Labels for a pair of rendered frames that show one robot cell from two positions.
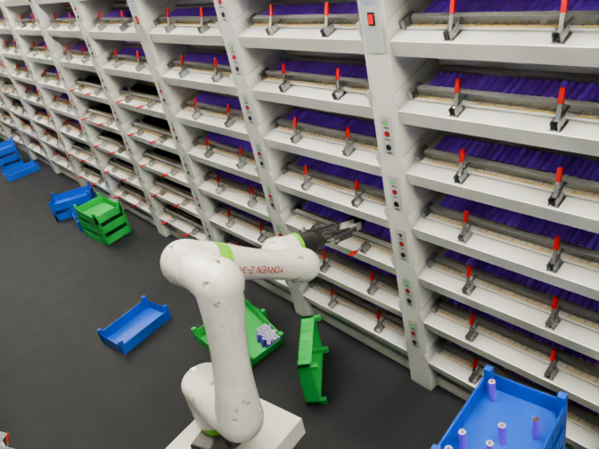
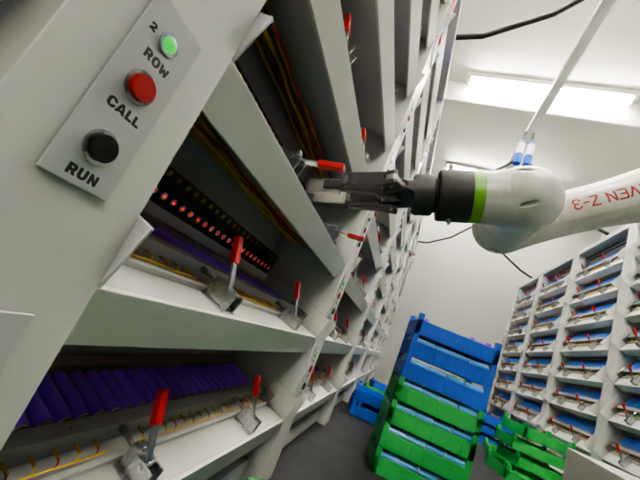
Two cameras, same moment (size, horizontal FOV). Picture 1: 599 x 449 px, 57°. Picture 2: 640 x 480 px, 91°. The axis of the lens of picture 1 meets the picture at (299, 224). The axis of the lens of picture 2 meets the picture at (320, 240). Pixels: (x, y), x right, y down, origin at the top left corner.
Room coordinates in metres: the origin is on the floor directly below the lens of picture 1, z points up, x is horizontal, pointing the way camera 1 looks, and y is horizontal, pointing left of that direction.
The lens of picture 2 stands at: (2.08, 0.31, 0.38)
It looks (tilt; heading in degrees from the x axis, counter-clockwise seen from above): 14 degrees up; 235
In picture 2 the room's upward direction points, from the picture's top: 23 degrees clockwise
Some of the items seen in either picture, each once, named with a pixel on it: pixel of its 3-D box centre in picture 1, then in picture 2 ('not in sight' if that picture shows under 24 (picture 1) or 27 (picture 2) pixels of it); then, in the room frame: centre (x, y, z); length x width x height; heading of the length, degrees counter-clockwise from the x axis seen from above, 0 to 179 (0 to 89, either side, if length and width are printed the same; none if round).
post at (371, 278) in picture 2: not in sight; (373, 235); (0.99, -0.79, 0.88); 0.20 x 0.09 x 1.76; 125
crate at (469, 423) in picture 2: not in sight; (430, 399); (0.85, -0.35, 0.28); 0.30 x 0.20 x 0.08; 133
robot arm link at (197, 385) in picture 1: (212, 398); not in sight; (1.19, 0.36, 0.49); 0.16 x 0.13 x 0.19; 36
